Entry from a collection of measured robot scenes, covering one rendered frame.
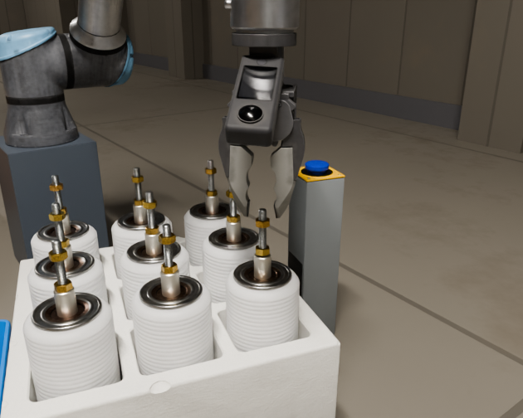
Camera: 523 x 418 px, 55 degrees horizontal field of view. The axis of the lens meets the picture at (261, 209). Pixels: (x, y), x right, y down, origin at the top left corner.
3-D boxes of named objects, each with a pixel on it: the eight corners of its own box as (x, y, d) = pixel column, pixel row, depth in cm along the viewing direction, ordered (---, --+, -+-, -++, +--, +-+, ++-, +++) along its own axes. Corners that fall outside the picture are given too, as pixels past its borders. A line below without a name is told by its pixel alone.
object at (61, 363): (38, 471, 59) (9, 342, 52) (56, 410, 68) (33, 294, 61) (123, 460, 60) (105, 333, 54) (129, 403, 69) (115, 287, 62)
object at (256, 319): (222, 409, 68) (217, 292, 61) (235, 362, 77) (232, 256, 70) (293, 416, 67) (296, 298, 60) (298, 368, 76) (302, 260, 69)
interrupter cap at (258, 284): (227, 290, 62) (227, 285, 62) (238, 261, 69) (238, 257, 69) (289, 294, 61) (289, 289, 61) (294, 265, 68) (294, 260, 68)
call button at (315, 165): (300, 172, 86) (300, 161, 86) (321, 169, 88) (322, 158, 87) (310, 179, 83) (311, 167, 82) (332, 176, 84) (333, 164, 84)
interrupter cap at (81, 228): (41, 248, 73) (41, 244, 73) (33, 230, 79) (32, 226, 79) (95, 237, 77) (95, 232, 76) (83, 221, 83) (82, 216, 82)
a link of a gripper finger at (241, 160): (253, 202, 67) (263, 134, 63) (246, 220, 61) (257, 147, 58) (230, 198, 67) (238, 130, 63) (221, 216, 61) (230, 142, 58)
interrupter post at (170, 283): (184, 296, 61) (183, 271, 60) (166, 302, 60) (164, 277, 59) (176, 287, 63) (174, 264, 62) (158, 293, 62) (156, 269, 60)
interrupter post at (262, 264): (251, 281, 64) (251, 258, 63) (254, 272, 66) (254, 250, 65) (270, 283, 64) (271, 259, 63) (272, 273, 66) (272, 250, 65)
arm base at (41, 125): (-2, 137, 114) (-11, 92, 110) (66, 128, 122) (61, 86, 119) (13, 151, 103) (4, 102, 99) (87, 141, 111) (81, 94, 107)
